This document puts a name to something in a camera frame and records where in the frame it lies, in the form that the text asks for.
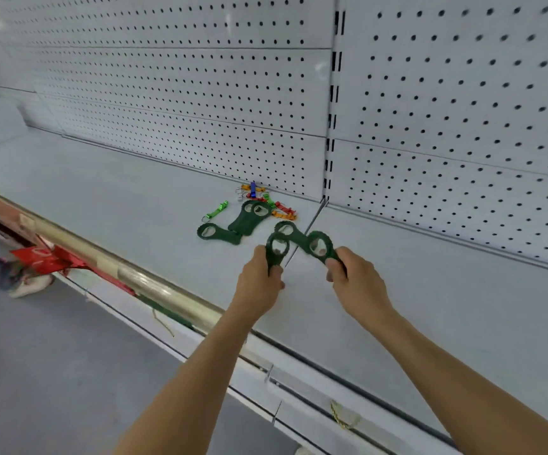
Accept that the person's right hand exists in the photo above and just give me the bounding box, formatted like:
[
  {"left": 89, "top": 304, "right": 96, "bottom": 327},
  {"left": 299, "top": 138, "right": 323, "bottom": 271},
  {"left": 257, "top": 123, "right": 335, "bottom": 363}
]
[{"left": 325, "top": 246, "right": 396, "bottom": 330}]

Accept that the person's left hand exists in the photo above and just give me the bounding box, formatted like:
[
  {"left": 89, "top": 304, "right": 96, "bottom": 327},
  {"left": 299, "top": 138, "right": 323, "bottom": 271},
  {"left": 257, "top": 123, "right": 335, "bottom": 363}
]
[{"left": 231, "top": 245, "right": 286, "bottom": 325}]

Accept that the dark green bottle opener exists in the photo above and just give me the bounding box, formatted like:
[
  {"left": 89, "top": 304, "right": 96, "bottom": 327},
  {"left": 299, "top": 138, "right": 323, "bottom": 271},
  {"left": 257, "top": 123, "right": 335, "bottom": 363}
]
[
  {"left": 197, "top": 222, "right": 245, "bottom": 246},
  {"left": 228, "top": 200, "right": 272, "bottom": 237},
  {"left": 306, "top": 229, "right": 348, "bottom": 276},
  {"left": 273, "top": 221, "right": 311, "bottom": 244},
  {"left": 265, "top": 231, "right": 291, "bottom": 278}
]

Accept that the person's left forearm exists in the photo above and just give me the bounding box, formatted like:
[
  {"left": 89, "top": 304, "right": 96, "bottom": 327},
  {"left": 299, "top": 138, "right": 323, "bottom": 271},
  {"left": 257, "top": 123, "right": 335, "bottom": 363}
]
[{"left": 112, "top": 310, "right": 257, "bottom": 455}]

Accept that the person's right forearm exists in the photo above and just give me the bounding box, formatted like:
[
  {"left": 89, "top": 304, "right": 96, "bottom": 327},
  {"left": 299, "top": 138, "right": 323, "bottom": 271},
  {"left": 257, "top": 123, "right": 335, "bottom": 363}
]
[{"left": 363, "top": 310, "right": 548, "bottom": 455}]

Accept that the white shelf price strip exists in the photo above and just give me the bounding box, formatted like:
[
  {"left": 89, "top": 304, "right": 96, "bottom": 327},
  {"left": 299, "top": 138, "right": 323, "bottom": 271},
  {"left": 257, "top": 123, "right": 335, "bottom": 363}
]
[{"left": 56, "top": 274, "right": 450, "bottom": 455}]

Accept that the slotted white shelf upright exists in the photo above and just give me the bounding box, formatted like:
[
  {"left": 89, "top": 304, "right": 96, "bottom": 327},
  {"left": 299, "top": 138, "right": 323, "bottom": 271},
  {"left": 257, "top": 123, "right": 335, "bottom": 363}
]
[{"left": 322, "top": 9, "right": 347, "bottom": 204}]

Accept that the white metal shelf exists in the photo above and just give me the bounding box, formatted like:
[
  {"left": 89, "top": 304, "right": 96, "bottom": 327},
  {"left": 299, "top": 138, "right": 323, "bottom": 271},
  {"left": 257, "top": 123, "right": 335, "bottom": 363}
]
[{"left": 0, "top": 97, "right": 548, "bottom": 455}]

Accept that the wide white pegboard panel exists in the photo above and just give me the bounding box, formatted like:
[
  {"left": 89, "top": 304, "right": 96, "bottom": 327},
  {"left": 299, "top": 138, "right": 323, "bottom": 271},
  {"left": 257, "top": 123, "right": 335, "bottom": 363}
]
[{"left": 0, "top": 0, "right": 337, "bottom": 203}]

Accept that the torn red label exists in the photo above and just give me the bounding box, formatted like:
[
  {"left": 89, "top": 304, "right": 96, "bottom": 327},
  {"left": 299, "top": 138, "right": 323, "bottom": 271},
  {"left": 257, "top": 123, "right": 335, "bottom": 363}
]
[{"left": 9, "top": 234, "right": 135, "bottom": 296}]

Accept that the white shoe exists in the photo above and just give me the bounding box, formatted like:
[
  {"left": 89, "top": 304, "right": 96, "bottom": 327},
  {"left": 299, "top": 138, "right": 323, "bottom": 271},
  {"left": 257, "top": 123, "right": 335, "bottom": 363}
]
[{"left": 8, "top": 274, "right": 57, "bottom": 299}]

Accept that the light green keychain opener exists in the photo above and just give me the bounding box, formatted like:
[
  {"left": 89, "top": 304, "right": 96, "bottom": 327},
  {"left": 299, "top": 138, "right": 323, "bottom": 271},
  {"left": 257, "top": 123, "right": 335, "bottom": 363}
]
[{"left": 202, "top": 200, "right": 229, "bottom": 222}]

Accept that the yellow string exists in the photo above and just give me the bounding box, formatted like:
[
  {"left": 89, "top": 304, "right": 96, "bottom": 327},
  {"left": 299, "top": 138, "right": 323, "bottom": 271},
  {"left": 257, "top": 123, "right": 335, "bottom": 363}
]
[
  {"left": 329, "top": 401, "right": 361, "bottom": 431},
  {"left": 153, "top": 308, "right": 176, "bottom": 338}
]

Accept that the shiny gold shelf rail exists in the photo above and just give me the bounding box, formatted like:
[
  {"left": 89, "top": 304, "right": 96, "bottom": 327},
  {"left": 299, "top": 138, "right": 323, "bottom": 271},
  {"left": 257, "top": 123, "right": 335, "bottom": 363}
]
[{"left": 0, "top": 181, "right": 226, "bottom": 335}]

